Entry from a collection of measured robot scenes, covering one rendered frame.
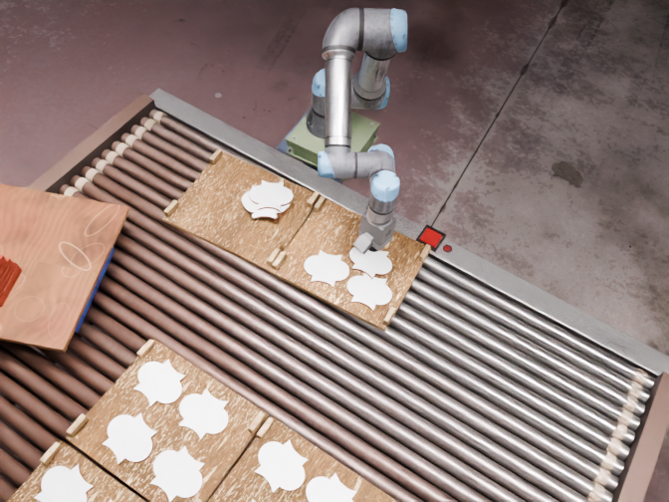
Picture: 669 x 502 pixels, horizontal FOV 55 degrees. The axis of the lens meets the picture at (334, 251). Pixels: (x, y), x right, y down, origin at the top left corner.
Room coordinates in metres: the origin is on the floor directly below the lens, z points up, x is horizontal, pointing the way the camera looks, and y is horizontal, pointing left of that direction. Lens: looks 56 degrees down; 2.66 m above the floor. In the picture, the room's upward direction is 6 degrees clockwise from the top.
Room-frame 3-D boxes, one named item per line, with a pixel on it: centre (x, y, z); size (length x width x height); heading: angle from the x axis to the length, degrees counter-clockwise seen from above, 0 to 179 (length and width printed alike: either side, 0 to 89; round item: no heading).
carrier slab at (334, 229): (1.15, -0.06, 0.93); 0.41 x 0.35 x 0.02; 67
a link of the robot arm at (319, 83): (1.73, 0.08, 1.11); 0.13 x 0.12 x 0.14; 97
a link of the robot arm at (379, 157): (1.25, -0.09, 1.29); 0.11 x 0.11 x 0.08; 7
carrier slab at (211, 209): (1.31, 0.32, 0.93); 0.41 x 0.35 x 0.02; 68
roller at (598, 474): (0.97, 0.03, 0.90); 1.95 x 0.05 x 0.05; 63
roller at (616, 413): (1.15, -0.06, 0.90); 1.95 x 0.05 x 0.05; 63
